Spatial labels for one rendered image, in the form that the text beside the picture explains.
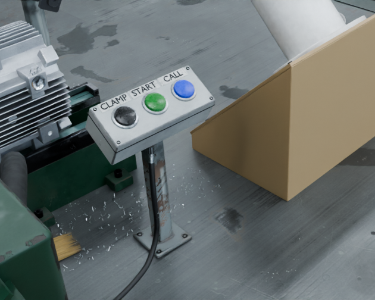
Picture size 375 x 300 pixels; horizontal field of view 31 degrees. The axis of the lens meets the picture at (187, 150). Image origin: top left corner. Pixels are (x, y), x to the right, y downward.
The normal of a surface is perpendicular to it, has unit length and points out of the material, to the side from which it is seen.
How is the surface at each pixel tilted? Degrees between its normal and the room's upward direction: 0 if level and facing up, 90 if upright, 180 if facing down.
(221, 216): 0
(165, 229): 90
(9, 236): 0
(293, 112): 90
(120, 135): 29
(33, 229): 0
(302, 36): 71
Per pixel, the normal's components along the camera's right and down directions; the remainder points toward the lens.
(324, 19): 0.30, -0.20
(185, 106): 0.25, -0.51
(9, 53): 0.63, 0.40
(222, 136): -0.72, 0.44
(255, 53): -0.07, -0.81
